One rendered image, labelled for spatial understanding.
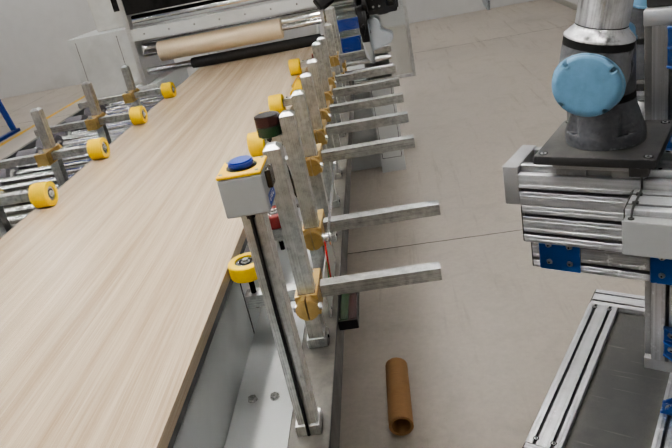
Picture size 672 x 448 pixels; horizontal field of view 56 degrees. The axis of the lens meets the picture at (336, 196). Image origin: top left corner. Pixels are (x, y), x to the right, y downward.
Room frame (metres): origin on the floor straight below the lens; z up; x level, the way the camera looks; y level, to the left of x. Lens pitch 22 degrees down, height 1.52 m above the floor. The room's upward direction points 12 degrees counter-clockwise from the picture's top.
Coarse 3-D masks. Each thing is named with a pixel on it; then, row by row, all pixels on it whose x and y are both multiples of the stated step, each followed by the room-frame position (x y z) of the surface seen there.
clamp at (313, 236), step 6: (318, 210) 1.50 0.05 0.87; (318, 216) 1.47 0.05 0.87; (324, 216) 1.50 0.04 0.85; (312, 228) 1.40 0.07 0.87; (318, 228) 1.40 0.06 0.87; (306, 234) 1.38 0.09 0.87; (312, 234) 1.38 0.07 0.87; (318, 234) 1.38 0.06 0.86; (306, 240) 1.38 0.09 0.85; (312, 240) 1.39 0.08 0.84; (318, 240) 1.38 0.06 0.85; (306, 246) 1.38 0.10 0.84; (312, 246) 1.38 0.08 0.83; (318, 246) 1.38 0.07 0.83
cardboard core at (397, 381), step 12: (396, 360) 1.86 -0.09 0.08; (396, 372) 1.79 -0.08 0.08; (396, 384) 1.73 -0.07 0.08; (408, 384) 1.75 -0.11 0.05; (396, 396) 1.67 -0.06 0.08; (408, 396) 1.68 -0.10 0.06; (396, 408) 1.62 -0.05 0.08; (408, 408) 1.62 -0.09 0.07; (396, 420) 1.64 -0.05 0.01; (408, 420) 1.58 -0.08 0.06; (396, 432) 1.58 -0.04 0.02; (408, 432) 1.58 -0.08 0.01
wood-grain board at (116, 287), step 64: (256, 64) 3.78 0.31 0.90; (192, 128) 2.54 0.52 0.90; (64, 192) 2.02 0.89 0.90; (128, 192) 1.88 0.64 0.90; (192, 192) 1.76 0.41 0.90; (0, 256) 1.57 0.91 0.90; (64, 256) 1.48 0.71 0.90; (128, 256) 1.39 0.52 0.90; (192, 256) 1.32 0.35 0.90; (0, 320) 1.20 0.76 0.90; (64, 320) 1.14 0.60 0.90; (128, 320) 1.09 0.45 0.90; (192, 320) 1.04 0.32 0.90; (0, 384) 0.96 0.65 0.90; (64, 384) 0.92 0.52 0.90; (128, 384) 0.88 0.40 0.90
